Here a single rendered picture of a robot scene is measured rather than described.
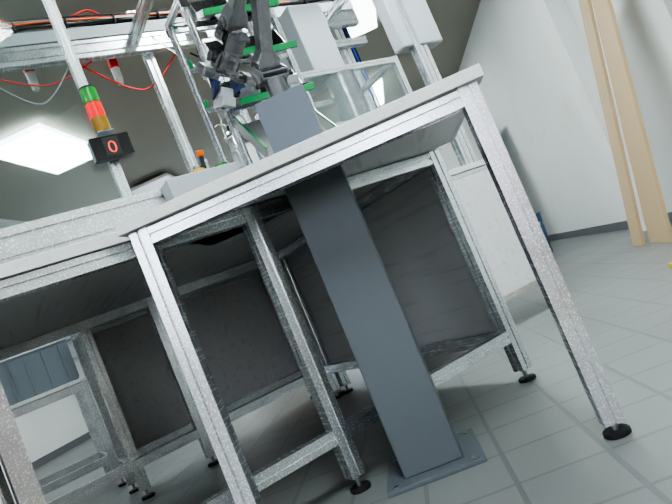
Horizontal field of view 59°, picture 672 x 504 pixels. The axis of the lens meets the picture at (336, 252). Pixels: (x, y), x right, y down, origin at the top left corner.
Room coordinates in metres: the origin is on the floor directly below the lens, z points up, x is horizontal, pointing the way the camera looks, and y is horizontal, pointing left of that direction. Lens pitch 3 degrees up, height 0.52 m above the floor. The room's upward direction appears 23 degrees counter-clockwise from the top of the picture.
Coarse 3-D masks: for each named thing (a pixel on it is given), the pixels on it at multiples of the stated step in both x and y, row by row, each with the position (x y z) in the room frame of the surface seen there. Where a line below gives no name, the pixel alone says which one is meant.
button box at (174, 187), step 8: (216, 168) 1.61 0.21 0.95; (224, 168) 1.62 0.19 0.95; (232, 168) 1.63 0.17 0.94; (184, 176) 1.56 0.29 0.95; (192, 176) 1.57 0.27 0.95; (200, 176) 1.58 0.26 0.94; (208, 176) 1.60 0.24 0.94; (216, 176) 1.61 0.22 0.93; (168, 184) 1.54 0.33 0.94; (176, 184) 1.55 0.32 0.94; (184, 184) 1.56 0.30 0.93; (192, 184) 1.57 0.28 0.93; (200, 184) 1.58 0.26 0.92; (168, 192) 1.55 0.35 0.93; (176, 192) 1.54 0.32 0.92; (184, 192) 1.55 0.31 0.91; (168, 200) 1.57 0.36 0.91
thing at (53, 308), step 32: (288, 224) 2.33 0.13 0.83; (32, 256) 1.34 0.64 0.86; (64, 256) 1.37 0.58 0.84; (192, 256) 2.12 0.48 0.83; (224, 256) 2.48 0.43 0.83; (64, 288) 1.72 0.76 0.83; (96, 288) 1.95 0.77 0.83; (128, 288) 2.25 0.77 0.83; (0, 320) 1.80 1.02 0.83; (32, 320) 2.05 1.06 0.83; (64, 320) 2.39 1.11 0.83
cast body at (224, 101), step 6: (222, 90) 1.79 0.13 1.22; (228, 90) 1.80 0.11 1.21; (216, 96) 1.81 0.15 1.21; (222, 96) 1.78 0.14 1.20; (228, 96) 1.79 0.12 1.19; (216, 102) 1.81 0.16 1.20; (222, 102) 1.78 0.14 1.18; (228, 102) 1.79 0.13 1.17; (234, 102) 1.80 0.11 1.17; (216, 108) 1.81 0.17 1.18; (222, 108) 1.82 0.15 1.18; (228, 108) 1.82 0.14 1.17
